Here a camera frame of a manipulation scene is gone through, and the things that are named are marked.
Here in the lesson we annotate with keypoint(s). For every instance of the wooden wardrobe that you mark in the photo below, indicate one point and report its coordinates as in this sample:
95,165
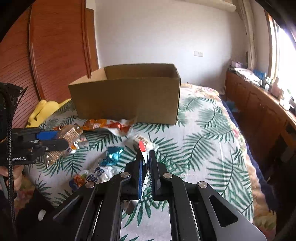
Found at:
51,44

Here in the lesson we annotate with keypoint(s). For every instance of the red white snack pouch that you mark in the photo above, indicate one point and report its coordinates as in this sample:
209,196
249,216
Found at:
145,168

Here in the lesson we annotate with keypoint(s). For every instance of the patterned curtain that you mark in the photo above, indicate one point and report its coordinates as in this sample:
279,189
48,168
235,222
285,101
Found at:
247,15

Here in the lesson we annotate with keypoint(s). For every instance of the pink bottle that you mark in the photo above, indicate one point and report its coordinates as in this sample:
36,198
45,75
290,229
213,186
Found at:
275,90

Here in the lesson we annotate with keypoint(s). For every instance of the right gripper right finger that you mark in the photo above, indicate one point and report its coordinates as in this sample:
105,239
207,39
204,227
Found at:
197,211

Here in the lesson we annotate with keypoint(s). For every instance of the white nougat candy packet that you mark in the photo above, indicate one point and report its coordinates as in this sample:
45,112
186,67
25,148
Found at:
143,141

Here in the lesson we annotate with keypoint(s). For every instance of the wooden sideboard cabinet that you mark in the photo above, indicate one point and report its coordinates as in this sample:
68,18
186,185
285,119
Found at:
268,128

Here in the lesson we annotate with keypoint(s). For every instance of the brown cardboard box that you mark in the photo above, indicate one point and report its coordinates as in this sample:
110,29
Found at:
148,92

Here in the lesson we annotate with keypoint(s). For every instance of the long orange chicken snack bag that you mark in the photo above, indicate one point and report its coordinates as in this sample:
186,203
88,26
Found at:
119,128

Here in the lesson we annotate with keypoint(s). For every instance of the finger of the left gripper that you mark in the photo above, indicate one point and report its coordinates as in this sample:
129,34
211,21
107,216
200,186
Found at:
32,134
42,146

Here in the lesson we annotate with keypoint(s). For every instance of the blue foil candy packet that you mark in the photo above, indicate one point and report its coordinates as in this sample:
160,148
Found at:
112,156

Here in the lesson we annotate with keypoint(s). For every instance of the clear brown biscuit pack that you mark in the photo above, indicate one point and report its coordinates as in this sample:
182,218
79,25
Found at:
70,133

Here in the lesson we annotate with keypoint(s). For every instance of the white black text snack bag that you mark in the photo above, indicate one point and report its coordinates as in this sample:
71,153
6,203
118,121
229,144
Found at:
97,174

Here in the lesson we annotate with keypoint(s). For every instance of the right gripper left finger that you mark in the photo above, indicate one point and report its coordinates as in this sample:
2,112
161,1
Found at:
94,211

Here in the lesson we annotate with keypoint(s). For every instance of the stack of papers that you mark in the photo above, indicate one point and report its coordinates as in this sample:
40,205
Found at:
247,75

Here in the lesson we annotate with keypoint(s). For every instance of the yellow plush toy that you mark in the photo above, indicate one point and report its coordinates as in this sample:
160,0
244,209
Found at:
42,111

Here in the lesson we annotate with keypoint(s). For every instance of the person's left hand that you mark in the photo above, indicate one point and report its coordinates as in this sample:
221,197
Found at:
17,175

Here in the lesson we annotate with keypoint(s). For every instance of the white wall switch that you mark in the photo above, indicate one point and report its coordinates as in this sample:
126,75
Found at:
198,54

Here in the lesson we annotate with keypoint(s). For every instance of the silver orange snack pouch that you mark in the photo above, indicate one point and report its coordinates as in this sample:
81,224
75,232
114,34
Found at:
77,143

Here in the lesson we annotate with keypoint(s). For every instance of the leaf print bed sheet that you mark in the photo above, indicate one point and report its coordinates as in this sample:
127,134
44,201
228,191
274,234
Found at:
53,182

